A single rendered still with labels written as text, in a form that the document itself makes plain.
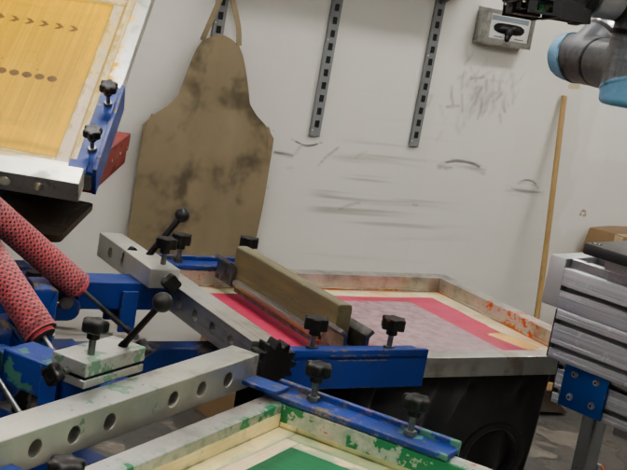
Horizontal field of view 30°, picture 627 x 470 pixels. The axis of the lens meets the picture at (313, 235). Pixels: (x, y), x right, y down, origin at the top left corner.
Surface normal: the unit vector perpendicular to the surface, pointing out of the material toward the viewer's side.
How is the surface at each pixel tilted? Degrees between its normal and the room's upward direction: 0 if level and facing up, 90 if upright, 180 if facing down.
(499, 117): 90
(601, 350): 90
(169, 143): 87
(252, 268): 90
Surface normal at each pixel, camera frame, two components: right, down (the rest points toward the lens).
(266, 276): -0.85, -0.04
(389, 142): 0.50, 0.26
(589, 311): -0.70, 0.02
